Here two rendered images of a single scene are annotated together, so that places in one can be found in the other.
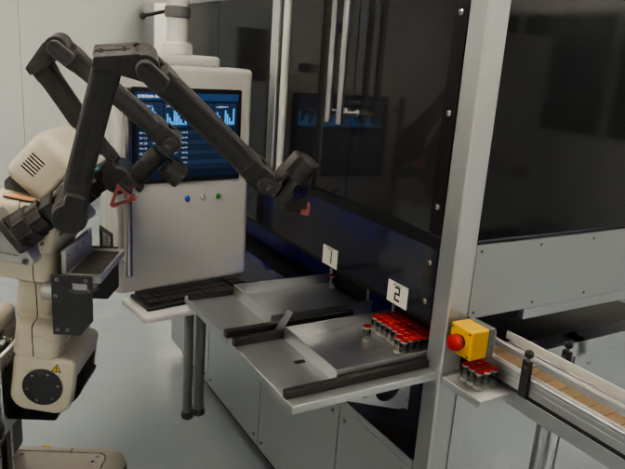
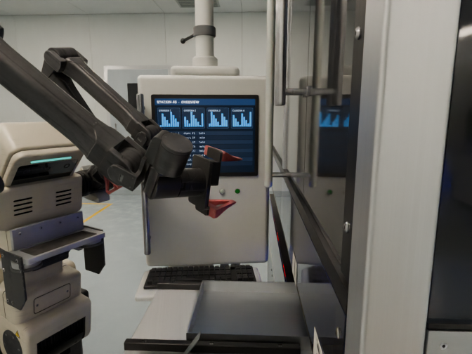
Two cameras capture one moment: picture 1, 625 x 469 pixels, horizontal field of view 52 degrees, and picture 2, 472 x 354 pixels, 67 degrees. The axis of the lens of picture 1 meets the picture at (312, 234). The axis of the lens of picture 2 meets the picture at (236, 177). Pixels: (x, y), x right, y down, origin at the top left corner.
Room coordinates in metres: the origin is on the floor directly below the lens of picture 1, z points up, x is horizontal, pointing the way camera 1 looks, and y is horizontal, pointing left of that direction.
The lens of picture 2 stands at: (1.08, -0.41, 1.42)
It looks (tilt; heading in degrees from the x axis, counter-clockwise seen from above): 10 degrees down; 34
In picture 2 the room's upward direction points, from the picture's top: straight up
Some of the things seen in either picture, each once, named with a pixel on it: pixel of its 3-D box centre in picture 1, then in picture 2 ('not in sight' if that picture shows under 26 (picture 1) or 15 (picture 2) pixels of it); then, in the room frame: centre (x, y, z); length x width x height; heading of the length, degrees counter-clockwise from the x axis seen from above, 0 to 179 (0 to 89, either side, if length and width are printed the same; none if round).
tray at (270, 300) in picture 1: (301, 297); (258, 310); (1.82, 0.02, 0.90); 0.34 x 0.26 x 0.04; 121
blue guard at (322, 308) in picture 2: (261, 199); (282, 197); (2.30, 0.19, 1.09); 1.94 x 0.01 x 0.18; 31
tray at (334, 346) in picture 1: (365, 342); not in sight; (1.53, -0.16, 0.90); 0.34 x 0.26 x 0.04; 121
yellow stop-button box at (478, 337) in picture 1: (471, 339); not in sight; (1.38, -0.39, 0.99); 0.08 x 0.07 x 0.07; 121
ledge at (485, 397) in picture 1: (481, 386); not in sight; (1.39, -0.43, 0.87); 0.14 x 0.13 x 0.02; 121
